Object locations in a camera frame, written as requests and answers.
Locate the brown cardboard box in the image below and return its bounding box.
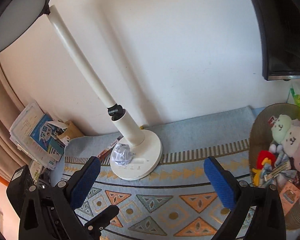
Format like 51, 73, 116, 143
57, 120, 84, 145

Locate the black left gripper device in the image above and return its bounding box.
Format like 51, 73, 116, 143
6, 166, 119, 239

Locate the naruto card box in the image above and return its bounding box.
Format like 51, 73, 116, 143
97, 135, 123, 160

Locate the light blue patterned mat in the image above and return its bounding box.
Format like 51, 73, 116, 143
50, 106, 286, 240

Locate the stack of books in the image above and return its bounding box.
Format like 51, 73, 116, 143
9, 101, 64, 170

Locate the ribbed glass bowl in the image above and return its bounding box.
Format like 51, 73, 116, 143
249, 103, 300, 230

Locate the orange capybara card box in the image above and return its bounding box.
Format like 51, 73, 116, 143
280, 181, 300, 216

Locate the white desk lamp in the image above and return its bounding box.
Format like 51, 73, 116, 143
0, 0, 162, 181

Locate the three colour plush dango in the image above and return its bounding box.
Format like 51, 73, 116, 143
271, 114, 300, 172

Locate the beige curtain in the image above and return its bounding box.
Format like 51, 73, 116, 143
0, 65, 31, 181

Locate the small paper ball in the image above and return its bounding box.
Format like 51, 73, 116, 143
111, 143, 135, 166

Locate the black monitor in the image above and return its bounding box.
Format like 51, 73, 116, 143
251, 0, 300, 81

